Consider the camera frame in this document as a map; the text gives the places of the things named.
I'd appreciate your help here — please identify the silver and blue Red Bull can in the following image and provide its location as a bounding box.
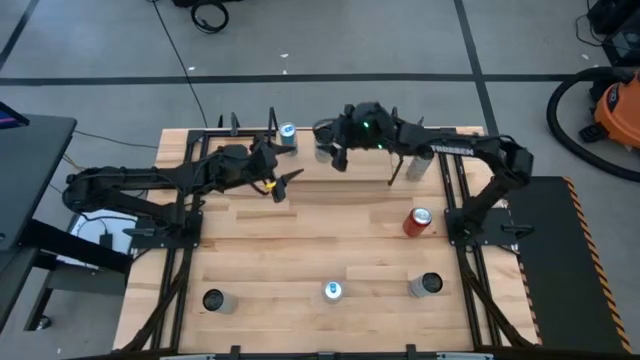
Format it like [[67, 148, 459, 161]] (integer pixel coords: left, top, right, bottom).
[[321, 279, 345, 305]]

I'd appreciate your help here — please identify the laptop screen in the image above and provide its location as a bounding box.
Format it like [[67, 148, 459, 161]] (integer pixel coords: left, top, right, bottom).
[[0, 101, 30, 131]]

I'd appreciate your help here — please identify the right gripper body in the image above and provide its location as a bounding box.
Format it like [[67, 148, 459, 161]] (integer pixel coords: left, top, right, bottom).
[[329, 102, 376, 150]]

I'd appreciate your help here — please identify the black floor cable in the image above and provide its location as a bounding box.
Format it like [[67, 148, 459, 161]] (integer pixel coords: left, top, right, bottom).
[[149, 0, 209, 129]]

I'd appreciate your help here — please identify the black desk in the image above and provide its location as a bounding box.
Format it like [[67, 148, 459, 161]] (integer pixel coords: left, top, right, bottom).
[[0, 113, 134, 334]]

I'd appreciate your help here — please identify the white paper sheet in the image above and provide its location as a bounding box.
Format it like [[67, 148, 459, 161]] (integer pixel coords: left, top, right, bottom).
[[57, 209, 139, 271]]

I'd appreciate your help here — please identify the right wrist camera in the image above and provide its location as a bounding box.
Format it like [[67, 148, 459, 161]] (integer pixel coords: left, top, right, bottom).
[[330, 144, 350, 174]]

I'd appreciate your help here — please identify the wooden shelf with black frame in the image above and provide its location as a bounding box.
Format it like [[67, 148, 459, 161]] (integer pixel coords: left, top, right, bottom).
[[264, 106, 405, 187]]

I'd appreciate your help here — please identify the coiled black cable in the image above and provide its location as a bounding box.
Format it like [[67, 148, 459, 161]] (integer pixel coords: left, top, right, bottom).
[[189, 0, 231, 35]]

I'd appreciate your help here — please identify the black mat with hazard stripes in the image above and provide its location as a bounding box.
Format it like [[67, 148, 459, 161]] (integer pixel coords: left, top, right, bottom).
[[499, 174, 635, 355]]

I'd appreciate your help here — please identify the black equipment case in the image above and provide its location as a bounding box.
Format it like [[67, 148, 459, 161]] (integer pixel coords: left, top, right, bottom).
[[587, 0, 640, 69]]

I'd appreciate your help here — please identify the black metal table frame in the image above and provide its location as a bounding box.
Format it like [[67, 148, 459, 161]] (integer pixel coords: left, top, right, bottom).
[[112, 113, 541, 360]]

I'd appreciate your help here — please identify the orange shop vacuum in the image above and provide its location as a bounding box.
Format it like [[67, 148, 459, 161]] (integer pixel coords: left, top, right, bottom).
[[545, 66, 640, 184], [579, 69, 640, 151]]

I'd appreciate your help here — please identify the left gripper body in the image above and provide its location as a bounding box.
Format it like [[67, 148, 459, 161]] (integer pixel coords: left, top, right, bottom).
[[245, 141, 281, 194]]

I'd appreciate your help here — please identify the red Coca-Cola can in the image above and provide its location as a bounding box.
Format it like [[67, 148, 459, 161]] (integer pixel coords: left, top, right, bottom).
[[402, 206, 433, 239]]

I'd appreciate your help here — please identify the white Celsius Arctic Vibe can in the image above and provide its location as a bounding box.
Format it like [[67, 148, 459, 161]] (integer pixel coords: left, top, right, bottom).
[[409, 271, 445, 299], [313, 119, 335, 165]]

